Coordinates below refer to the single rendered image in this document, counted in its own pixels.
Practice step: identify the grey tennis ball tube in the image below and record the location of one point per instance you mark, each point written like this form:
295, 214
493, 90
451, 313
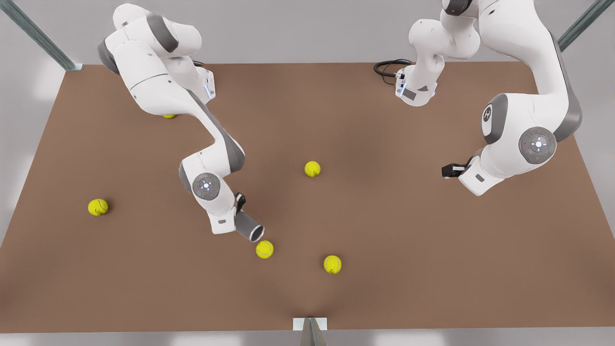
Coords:
250, 228

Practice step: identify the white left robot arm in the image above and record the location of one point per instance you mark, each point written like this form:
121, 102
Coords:
523, 53

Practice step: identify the silver frame post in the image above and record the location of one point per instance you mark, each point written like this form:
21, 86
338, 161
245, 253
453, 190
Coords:
311, 331
584, 24
38, 36

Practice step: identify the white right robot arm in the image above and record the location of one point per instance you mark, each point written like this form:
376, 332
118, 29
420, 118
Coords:
153, 77

